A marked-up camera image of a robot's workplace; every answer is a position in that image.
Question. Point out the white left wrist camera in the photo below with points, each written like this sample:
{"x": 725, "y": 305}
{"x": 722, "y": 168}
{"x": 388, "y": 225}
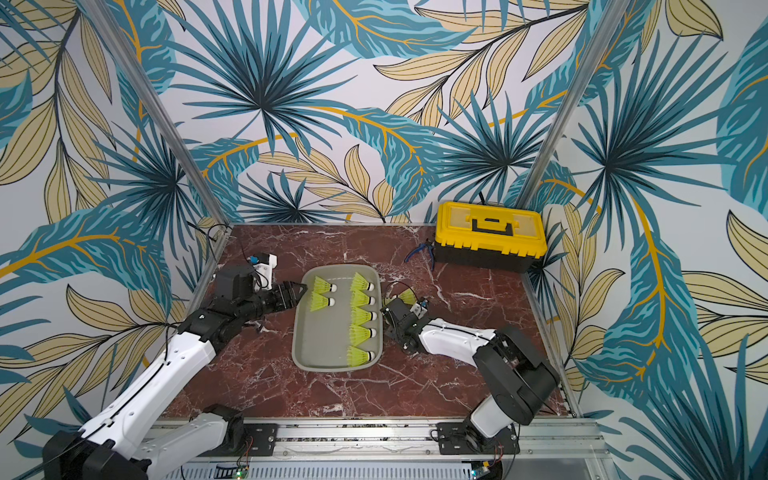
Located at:
{"x": 263, "y": 265}

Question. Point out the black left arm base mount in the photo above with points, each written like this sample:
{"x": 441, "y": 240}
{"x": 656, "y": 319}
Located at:
{"x": 254, "y": 439}

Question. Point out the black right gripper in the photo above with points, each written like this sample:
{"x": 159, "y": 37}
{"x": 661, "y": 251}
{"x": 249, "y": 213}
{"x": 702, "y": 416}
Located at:
{"x": 395, "y": 315}

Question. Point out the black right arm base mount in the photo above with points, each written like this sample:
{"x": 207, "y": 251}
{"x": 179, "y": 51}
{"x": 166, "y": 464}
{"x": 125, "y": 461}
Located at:
{"x": 462, "y": 438}

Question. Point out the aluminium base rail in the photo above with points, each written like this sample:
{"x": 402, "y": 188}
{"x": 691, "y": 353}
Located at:
{"x": 413, "y": 439}

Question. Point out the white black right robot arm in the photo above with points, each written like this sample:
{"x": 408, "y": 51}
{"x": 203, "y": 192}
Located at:
{"x": 519, "y": 377}

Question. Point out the yellow black toolbox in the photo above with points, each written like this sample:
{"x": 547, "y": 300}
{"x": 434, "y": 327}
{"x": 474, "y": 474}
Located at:
{"x": 488, "y": 236}

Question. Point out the green shuttlecock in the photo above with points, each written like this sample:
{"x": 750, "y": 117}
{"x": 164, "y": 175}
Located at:
{"x": 359, "y": 299}
{"x": 359, "y": 334}
{"x": 323, "y": 287}
{"x": 361, "y": 283}
{"x": 360, "y": 316}
{"x": 357, "y": 357}
{"x": 408, "y": 296}
{"x": 319, "y": 302}

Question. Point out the blue handled pliers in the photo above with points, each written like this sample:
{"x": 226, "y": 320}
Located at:
{"x": 427, "y": 247}

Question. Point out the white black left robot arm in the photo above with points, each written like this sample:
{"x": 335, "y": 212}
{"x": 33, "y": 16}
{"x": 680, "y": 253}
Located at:
{"x": 112, "y": 444}

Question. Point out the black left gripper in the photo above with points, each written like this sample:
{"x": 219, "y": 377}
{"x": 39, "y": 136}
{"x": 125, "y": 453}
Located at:
{"x": 285, "y": 296}

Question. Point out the grey plastic tray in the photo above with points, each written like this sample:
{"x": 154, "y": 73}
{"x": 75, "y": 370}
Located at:
{"x": 321, "y": 338}

